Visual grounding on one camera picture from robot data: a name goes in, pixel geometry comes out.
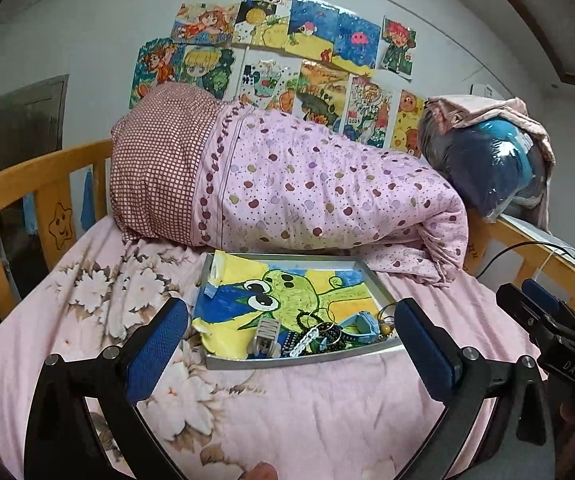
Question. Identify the pink floral bed sheet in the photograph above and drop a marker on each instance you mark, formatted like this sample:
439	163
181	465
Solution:
359	418

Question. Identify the beige hair claw clip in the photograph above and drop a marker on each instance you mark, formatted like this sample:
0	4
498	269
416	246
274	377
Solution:
264	344

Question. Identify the wooden bed rail right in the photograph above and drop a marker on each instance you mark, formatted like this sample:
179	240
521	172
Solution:
490	241

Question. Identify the grey tray with frog cloth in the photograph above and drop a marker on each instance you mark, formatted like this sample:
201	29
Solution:
237	291

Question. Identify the rolled pink dotted quilt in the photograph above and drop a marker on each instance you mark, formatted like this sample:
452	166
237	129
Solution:
192	169

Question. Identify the silver hair clip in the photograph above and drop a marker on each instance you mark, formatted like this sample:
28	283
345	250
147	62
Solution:
303	343

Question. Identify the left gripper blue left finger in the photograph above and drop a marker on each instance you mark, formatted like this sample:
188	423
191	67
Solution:
151	347

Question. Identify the colourful drawings on wall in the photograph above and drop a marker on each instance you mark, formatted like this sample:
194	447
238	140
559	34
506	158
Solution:
302	57

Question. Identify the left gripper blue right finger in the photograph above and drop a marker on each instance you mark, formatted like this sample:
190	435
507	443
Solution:
433	352

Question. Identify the blue hair claw clip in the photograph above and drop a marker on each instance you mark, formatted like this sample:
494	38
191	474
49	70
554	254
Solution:
360	328

